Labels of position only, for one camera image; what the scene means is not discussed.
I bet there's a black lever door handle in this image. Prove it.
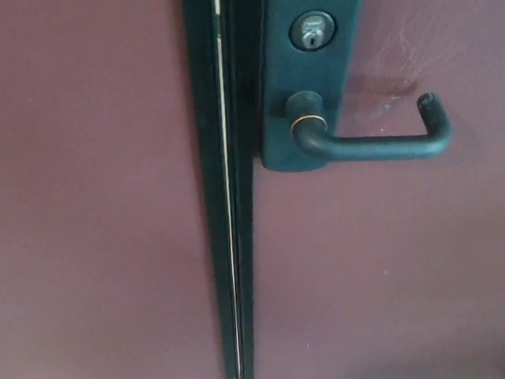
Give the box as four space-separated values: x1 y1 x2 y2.
284 80 456 171

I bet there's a black door edge strip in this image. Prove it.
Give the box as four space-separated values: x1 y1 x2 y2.
181 0 246 379
212 0 295 379

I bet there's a black door lock plate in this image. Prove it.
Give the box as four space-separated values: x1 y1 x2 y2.
249 0 380 177

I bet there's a plain maroon door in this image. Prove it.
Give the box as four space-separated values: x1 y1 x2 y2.
0 0 227 379

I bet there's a silver key lock cylinder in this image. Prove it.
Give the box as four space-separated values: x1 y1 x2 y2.
287 9 340 55

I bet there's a maroon door with handle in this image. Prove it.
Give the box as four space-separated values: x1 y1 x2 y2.
226 0 505 379

